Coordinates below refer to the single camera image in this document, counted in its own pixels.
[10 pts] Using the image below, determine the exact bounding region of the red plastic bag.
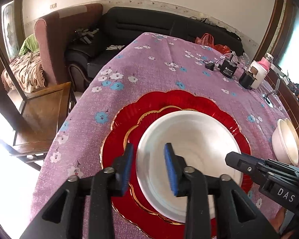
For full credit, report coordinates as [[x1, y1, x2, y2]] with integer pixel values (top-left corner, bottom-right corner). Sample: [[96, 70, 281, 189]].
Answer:
[[195, 33, 232, 54]]

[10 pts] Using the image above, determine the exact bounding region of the green cloth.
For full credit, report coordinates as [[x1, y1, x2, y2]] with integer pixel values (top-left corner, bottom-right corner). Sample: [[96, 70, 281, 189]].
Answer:
[[18, 34, 40, 56]]

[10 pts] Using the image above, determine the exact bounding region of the wooden cabinet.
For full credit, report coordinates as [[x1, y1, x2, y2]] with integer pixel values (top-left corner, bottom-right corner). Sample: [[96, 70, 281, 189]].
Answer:
[[264, 66, 299, 140]]

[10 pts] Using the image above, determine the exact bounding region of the brown patterned blanket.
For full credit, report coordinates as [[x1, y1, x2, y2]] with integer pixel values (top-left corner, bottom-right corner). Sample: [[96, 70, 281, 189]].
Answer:
[[1, 52, 45, 93]]

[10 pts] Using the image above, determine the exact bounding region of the grey phone stand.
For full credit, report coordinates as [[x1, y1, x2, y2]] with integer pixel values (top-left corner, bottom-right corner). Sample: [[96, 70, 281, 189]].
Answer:
[[263, 78, 281, 108]]

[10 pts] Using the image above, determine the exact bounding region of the brown armchair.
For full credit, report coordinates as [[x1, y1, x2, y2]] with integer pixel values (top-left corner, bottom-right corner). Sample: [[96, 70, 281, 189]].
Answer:
[[34, 3, 103, 86]]

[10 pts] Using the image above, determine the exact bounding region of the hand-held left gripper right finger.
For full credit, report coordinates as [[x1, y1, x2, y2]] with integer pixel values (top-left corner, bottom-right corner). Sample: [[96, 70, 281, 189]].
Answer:
[[164, 143, 281, 239]]

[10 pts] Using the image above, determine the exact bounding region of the pile of dark gadgets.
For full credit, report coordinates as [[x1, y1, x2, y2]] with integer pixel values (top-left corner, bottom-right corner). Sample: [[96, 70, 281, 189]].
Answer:
[[288, 78, 299, 110]]

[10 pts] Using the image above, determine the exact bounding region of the dark wooden chair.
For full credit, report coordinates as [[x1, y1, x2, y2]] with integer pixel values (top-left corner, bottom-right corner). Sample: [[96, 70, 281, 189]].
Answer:
[[0, 33, 78, 172]]

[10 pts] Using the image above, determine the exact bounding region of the wooden window frame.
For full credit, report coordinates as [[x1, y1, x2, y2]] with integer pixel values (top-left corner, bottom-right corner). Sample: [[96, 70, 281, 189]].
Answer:
[[254, 0, 297, 64]]

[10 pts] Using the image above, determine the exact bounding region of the person's right hand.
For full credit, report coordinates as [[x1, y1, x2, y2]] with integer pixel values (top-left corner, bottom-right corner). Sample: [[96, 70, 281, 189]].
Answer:
[[273, 207, 293, 234]]

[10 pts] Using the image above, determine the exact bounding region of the glass panel door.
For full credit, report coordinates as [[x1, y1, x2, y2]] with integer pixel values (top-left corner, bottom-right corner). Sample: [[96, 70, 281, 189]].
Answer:
[[1, 0, 24, 58]]

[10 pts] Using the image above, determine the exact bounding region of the black sofa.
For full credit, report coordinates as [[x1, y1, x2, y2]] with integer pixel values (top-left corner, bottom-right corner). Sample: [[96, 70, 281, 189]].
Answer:
[[65, 7, 244, 92]]

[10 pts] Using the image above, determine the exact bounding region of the white disposable bowl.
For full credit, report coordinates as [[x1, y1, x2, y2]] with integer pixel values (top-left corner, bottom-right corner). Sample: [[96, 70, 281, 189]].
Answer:
[[284, 118, 299, 165], [136, 111, 243, 224]]

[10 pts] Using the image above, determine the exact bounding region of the small red gold-rimmed plate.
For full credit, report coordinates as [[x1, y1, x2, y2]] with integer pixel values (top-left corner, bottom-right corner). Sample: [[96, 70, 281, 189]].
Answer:
[[123, 105, 200, 226]]

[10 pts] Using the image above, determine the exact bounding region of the black jar with cork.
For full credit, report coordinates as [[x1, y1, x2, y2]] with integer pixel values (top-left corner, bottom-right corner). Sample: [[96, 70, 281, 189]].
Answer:
[[239, 70, 257, 90]]

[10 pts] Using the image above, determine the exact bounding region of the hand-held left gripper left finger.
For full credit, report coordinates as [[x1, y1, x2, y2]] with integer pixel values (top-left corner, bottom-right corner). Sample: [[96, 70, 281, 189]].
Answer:
[[20, 143, 134, 239]]

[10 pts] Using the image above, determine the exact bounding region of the large red scalloped plate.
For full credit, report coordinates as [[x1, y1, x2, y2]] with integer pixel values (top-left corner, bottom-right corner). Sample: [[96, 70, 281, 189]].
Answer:
[[100, 90, 252, 232]]

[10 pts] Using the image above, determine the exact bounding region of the white plastic jar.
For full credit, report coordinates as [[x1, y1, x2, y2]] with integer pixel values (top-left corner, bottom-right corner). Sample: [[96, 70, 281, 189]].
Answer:
[[249, 60, 269, 89]]

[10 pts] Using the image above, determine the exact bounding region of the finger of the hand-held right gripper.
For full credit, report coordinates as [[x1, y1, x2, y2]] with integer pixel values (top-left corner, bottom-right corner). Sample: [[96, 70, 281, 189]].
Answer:
[[225, 151, 275, 186], [258, 159, 299, 178]]

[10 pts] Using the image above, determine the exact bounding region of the beige patterned bowl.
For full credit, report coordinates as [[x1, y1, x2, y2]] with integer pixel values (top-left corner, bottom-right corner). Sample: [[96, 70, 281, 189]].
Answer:
[[271, 118, 299, 165]]

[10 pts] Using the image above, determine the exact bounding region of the clear plastic bag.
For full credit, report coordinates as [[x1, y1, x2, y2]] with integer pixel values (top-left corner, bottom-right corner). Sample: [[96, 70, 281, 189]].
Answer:
[[223, 51, 247, 66]]

